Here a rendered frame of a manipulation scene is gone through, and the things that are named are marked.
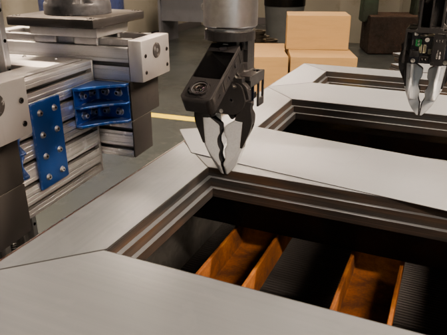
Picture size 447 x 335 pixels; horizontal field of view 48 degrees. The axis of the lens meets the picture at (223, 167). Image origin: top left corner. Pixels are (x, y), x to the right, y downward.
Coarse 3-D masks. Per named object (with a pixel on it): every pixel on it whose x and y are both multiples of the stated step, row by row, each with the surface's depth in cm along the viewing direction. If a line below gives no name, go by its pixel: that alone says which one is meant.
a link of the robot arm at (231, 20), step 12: (204, 0) 67; (216, 0) 65; (228, 0) 65; (240, 0) 65; (252, 0) 66; (204, 12) 68; (216, 12) 66; (228, 12) 66; (240, 12) 66; (252, 12) 67; (204, 24) 69; (216, 24) 67; (228, 24) 66; (240, 24) 66; (252, 24) 67
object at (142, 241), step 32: (384, 128) 108; (416, 128) 105; (192, 192) 73; (224, 192) 77; (256, 192) 75; (288, 192) 73; (320, 192) 72; (352, 192) 70; (160, 224) 65; (384, 224) 68; (416, 224) 67; (128, 256) 59
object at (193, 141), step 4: (192, 132) 93; (196, 132) 93; (184, 136) 91; (188, 136) 91; (192, 136) 91; (196, 136) 91; (200, 136) 91; (188, 140) 89; (192, 140) 89; (196, 140) 89; (200, 140) 89; (188, 144) 87; (192, 144) 87; (196, 144) 87; (200, 144) 87; (204, 144) 87; (192, 148) 85; (196, 148) 85
